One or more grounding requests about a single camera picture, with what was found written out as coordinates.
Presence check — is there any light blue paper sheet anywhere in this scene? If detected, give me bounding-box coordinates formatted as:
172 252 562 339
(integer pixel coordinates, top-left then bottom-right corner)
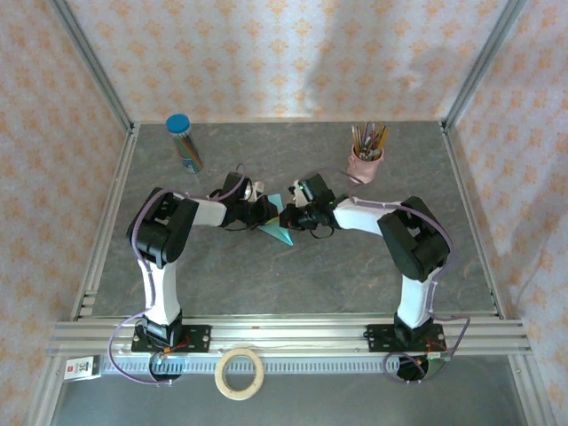
258 193 295 247

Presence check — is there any pink pencil cup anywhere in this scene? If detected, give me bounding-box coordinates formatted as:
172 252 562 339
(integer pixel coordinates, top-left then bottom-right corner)
347 142 385 185

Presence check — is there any blue-lid tube of coloured pencils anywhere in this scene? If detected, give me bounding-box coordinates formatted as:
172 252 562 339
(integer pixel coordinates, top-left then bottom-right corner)
165 114 205 175

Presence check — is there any yellow pencil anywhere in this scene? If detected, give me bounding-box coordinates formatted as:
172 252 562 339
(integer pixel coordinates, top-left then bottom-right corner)
375 126 392 156

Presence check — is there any masking tape roll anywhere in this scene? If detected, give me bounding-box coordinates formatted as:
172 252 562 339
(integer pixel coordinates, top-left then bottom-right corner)
214 347 265 401

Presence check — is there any white label tag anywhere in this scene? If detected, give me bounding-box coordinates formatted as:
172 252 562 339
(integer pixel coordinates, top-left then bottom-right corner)
64 356 101 381

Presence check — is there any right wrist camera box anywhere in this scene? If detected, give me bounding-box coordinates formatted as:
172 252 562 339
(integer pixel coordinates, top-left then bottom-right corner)
288 179 312 208

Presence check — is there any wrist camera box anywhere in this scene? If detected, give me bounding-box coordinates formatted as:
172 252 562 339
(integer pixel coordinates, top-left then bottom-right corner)
288 179 312 208
241 180 267 204

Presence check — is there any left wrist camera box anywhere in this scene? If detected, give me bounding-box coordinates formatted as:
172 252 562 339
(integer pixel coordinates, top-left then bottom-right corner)
241 180 267 204

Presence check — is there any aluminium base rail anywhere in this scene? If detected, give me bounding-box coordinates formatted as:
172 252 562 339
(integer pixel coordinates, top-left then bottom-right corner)
47 315 532 356

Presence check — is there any aluminium side rail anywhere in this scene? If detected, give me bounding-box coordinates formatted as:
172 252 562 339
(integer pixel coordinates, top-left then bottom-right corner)
70 123 141 320
440 122 507 320

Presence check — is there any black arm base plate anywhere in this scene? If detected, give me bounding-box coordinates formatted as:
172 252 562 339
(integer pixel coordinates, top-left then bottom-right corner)
365 323 446 354
131 325 212 355

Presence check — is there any slotted grey cable duct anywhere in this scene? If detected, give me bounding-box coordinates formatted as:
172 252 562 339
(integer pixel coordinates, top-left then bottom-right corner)
99 357 440 376

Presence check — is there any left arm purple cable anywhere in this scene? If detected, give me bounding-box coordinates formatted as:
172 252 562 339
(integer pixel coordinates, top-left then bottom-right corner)
108 162 249 387

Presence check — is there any aluminium frame post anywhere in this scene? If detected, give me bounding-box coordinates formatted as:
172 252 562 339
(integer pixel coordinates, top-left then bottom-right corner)
443 0 529 130
47 0 136 134

